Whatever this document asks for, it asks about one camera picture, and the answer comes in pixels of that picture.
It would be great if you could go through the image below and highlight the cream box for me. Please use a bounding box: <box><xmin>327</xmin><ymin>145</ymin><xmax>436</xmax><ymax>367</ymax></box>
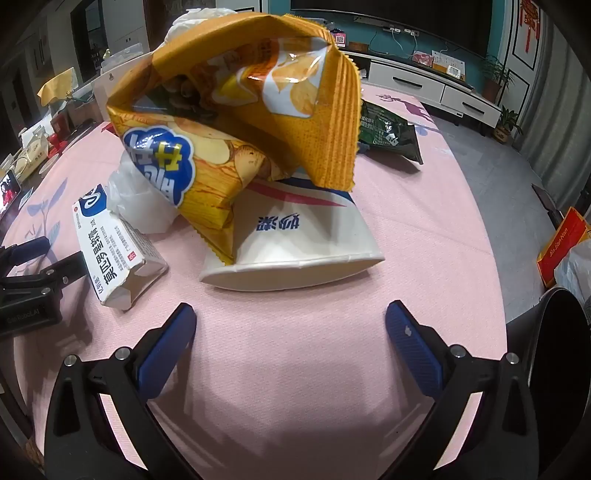
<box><xmin>9</xmin><ymin>134</ymin><xmax>49</xmax><ymax>178</ymax></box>

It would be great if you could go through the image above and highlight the phone with lit screen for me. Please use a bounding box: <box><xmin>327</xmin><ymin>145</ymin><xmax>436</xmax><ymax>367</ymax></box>
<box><xmin>0</xmin><ymin>170</ymin><xmax>23</xmax><ymax>217</ymax></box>

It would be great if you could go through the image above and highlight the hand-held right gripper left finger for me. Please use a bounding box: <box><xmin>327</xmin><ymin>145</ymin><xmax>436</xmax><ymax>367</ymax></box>
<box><xmin>44</xmin><ymin>302</ymin><xmax>204</xmax><ymax>480</ymax></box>

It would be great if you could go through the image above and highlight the orange shopping bag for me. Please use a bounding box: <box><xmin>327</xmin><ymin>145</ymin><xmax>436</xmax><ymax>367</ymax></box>
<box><xmin>537</xmin><ymin>207</ymin><xmax>591</xmax><ymax>288</ymax></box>

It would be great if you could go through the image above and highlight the large white plastic bag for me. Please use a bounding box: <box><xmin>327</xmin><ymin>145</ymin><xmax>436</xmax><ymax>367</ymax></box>
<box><xmin>554</xmin><ymin>247</ymin><xmax>591</xmax><ymax>301</ymax></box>

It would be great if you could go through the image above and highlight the red wall ornament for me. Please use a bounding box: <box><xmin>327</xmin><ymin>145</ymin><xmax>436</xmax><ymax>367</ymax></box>
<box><xmin>519</xmin><ymin>0</ymin><xmax>542</xmax><ymax>54</ymax></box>

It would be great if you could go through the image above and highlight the yellow chip bag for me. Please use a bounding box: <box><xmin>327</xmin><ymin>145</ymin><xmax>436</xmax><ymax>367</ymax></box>
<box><xmin>106</xmin><ymin>11</ymin><xmax>363</xmax><ymax>266</ymax></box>

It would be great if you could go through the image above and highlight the dark green snack packet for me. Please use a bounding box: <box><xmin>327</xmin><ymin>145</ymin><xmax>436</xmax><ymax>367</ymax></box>
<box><xmin>358</xmin><ymin>99</ymin><xmax>424</xmax><ymax>166</ymax></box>

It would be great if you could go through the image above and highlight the large black television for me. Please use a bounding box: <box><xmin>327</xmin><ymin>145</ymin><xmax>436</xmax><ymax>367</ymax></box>
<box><xmin>291</xmin><ymin>0</ymin><xmax>492</xmax><ymax>56</ymax></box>

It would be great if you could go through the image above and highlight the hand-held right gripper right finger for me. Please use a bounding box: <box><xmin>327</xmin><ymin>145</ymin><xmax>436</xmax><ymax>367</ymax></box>
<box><xmin>385</xmin><ymin>300</ymin><xmax>548</xmax><ymax>480</ymax></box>

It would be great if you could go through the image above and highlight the crushed white paper cup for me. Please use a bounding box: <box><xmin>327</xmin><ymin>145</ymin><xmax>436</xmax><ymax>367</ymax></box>
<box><xmin>198</xmin><ymin>178</ymin><xmax>386</xmax><ymax>291</ymax></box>

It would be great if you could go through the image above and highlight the small potted plant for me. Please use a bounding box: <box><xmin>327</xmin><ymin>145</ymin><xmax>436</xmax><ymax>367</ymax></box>
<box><xmin>493</xmin><ymin>106</ymin><xmax>525</xmax><ymax>144</ymax></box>

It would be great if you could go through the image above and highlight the white milk carton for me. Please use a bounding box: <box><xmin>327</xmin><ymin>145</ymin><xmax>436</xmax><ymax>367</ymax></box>
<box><xmin>71</xmin><ymin>185</ymin><xmax>169</xmax><ymax>311</ymax></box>

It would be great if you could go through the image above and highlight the pink printed tablecloth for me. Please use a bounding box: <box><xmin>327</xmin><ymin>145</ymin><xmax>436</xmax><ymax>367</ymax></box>
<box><xmin>0</xmin><ymin>80</ymin><xmax>509</xmax><ymax>480</ymax></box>

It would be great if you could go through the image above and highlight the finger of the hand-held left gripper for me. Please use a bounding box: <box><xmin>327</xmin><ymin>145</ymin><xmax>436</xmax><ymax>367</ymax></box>
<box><xmin>0</xmin><ymin>251</ymin><xmax>90</xmax><ymax>306</ymax></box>
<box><xmin>0</xmin><ymin>235</ymin><xmax>51</xmax><ymax>278</ymax></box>

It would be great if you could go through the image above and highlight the grey curtain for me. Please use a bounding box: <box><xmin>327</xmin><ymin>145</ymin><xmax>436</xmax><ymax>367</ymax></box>
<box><xmin>512</xmin><ymin>0</ymin><xmax>591</xmax><ymax>213</ymax></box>

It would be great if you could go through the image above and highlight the white television cabinet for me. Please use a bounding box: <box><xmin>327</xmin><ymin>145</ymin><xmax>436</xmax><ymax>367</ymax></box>
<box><xmin>342</xmin><ymin>48</ymin><xmax>504</xmax><ymax>130</ymax></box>

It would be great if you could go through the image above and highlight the black trash bin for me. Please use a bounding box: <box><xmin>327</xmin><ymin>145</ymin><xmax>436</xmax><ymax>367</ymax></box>
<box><xmin>505</xmin><ymin>286</ymin><xmax>591</xmax><ymax>462</ymax></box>

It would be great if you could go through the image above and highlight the tall potted plant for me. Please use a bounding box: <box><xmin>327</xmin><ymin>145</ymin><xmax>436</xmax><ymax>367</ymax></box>
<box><xmin>480</xmin><ymin>53</ymin><xmax>515</xmax><ymax>103</ymax></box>

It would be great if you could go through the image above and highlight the white tissue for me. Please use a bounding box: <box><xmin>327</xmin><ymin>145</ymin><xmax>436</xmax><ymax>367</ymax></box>
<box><xmin>166</xmin><ymin>7</ymin><xmax>259</xmax><ymax>47</ymax></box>

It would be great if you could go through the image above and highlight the yellow cloth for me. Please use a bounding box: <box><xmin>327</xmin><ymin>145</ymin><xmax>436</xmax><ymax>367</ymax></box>
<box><xmin>37</xmin><ymin>67</ymin><xmax>77</xmax><ymax>107</ymax></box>

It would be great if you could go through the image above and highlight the clear plastic box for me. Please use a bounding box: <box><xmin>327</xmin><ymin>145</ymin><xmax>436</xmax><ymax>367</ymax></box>
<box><xmin>104</xmin><ymin>42</ymin><xmax>144</xmax><ymax>61</ymax></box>

